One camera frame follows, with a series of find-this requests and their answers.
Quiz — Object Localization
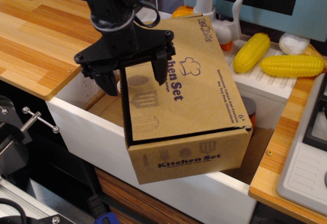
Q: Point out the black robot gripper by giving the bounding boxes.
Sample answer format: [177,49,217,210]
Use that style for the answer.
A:
[74,16,175,96]

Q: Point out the brown cardboard kitchen set box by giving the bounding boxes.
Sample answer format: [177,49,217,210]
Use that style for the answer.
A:
[121,15,252,184]

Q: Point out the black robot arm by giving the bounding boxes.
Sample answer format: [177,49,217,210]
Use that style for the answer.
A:
[74,0,175,96]

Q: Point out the white sink basin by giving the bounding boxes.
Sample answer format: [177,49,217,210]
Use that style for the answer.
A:
[45,6,298,224]

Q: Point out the orange toy pepper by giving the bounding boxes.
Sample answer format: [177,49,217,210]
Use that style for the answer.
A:
[172,5,193,18]

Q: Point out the orange toy piece by faucet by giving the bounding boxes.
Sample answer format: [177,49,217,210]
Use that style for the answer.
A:
[220,41,233,52]

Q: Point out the white toy faucet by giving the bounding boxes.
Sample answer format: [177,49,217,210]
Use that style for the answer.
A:
[195,0,244,46]

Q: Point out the orange can with dark lid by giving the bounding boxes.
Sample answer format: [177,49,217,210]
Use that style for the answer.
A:
[241,96,256,137]

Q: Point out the yellow toy corn upper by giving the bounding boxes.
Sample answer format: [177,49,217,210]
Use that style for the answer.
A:
[233,33,270,73]

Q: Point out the yellow toy corn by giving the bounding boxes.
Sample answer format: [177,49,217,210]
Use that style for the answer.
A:
[260,55,324,77]
[233,33,270,73]

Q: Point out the yellow toy corn lower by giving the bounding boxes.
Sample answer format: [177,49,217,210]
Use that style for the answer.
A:
[260,55,324,77]

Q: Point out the white toy garlic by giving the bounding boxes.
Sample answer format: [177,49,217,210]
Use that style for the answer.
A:
[279,33,310,55]

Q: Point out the yellow toy piece behind garlic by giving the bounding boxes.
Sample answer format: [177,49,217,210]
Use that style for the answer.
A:
[302,44,327,71]

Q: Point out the grey toy stove top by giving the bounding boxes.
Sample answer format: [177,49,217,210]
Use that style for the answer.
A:
[277,74,326,215]

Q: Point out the metal clamp with handle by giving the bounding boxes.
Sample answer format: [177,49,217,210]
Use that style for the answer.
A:
[1,96,59,177]

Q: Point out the blue clamp handle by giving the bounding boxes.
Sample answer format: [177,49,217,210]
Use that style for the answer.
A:
[94,212,120,224]

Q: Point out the black braided cable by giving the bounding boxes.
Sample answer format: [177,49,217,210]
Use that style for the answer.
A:
[0,197,28,224]

